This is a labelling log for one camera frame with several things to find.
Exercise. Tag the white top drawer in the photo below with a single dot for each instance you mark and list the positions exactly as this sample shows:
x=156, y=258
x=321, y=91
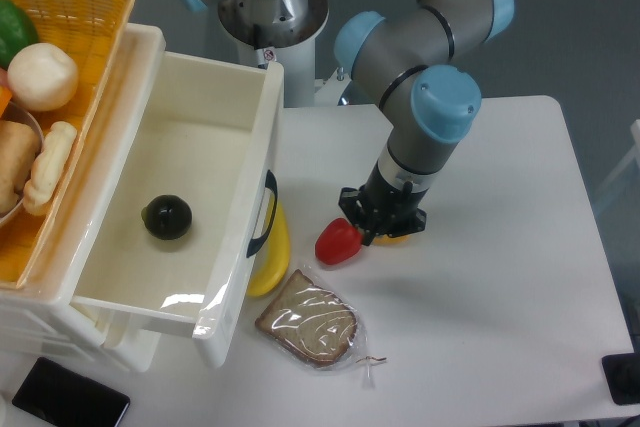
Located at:
x=208, y=135

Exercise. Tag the white round bun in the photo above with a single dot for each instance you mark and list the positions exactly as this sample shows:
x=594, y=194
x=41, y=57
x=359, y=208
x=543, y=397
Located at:
x=42, y=77

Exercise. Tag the black object at table edge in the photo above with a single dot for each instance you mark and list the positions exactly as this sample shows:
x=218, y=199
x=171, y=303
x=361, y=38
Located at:
x=622, y=377

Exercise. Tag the orange woven basket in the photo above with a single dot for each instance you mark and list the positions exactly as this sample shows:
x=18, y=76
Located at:
x=89, y=31

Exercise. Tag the red bell pepper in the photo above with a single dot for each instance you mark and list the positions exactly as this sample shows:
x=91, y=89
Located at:
x=338, y=242

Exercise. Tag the metal bowl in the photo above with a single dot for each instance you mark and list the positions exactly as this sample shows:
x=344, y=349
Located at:
x=20, y=115

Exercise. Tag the black smartphone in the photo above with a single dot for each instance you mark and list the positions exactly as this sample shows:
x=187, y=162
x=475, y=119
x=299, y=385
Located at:
x=62, y=397

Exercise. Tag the white drawer cabinet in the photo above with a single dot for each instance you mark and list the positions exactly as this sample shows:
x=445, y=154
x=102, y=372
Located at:
x=43, y=318

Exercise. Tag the yellow bell pepper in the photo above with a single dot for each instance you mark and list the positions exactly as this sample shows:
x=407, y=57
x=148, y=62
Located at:
x=387, y=240

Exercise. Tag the brown bread loaf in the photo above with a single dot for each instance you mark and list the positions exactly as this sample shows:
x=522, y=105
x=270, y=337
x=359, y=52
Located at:
x=19, y=146

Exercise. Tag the green bell pepper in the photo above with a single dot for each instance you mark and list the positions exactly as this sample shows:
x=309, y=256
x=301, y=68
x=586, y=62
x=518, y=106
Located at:
x=17, y=32

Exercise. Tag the yellow banana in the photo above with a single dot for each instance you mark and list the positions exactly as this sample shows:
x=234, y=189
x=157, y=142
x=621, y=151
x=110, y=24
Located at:
x=275, y=261

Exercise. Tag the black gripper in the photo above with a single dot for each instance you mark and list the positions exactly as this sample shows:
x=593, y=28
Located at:
x=378, y=208

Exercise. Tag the bread slice in plastic bag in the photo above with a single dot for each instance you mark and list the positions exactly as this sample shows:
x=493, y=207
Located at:
x=314, y=325

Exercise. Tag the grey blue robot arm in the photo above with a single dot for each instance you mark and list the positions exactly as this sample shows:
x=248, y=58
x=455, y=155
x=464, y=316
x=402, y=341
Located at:
x=404, y=67

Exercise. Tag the dark round fruit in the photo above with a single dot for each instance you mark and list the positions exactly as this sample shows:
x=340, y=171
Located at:
x=167, y=217

